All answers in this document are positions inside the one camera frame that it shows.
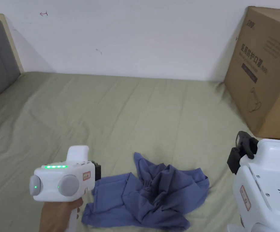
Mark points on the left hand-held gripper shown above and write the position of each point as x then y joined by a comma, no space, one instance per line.
50,186

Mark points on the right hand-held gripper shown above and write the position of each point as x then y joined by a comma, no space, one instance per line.
265,183

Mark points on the person's left hand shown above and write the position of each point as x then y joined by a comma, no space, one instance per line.
54,217

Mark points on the large brown carton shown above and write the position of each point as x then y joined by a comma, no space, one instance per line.
263,72

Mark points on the bed with pale green sheet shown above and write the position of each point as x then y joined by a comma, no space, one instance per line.
106,116

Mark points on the blue shirt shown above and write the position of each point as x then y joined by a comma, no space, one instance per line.
154,193

